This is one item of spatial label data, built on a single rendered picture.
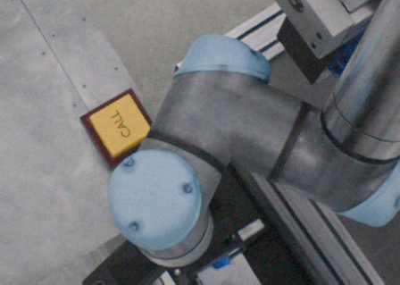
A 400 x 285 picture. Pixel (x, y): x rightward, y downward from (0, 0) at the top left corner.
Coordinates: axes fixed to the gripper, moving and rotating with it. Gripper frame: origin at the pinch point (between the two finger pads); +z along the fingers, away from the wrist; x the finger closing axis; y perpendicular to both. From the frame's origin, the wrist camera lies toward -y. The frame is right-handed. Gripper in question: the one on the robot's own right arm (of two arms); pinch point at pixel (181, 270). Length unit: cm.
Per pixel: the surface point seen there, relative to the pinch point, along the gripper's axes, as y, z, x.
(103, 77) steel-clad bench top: 4.4, 11.2, 29.6
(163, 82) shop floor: 16, 91, 54
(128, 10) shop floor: 18, 89, 72
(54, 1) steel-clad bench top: 4.3, 9.4, 42.2
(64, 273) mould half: -12.0, 3.3, 7.8
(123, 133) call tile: 2.7, 8.5, 20.4
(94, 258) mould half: -8.1, 3.7, 7.5
